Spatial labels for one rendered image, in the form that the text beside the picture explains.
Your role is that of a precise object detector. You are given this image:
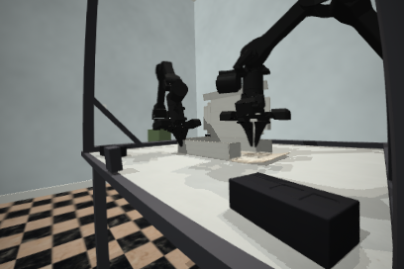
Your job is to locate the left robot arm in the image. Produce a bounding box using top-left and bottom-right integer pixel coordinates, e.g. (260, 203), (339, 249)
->
(152, 61), (188, 121)

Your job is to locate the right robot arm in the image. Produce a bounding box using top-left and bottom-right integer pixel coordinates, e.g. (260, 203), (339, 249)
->
(216, 0), (383, 116)

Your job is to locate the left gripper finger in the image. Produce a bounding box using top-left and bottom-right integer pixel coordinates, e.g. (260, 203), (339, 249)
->
(168, 127), (183, 147)
(182, 126), (191, 139)

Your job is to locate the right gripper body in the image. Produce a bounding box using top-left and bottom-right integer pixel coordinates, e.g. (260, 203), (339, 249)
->
(220, 89), (291, 122)

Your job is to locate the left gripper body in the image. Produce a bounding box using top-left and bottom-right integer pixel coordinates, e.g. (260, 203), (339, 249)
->
(152, 104), (201, 131)

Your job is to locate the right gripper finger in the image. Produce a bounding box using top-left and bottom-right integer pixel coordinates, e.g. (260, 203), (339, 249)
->
(254, 122), (270, 147)
(237, 122), (253, 146)

